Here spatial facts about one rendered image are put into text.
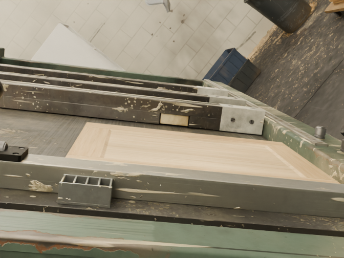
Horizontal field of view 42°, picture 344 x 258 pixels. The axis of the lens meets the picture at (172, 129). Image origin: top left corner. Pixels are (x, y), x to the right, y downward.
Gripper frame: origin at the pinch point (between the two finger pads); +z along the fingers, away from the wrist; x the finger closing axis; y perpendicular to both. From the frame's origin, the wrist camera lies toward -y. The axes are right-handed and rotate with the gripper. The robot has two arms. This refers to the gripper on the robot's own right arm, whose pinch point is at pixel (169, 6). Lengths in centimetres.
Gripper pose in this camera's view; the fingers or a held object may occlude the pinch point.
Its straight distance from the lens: 127.2
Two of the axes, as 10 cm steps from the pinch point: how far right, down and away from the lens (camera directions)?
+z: 4.0, 9.0, 2.0
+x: 0.8, 1.8, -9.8
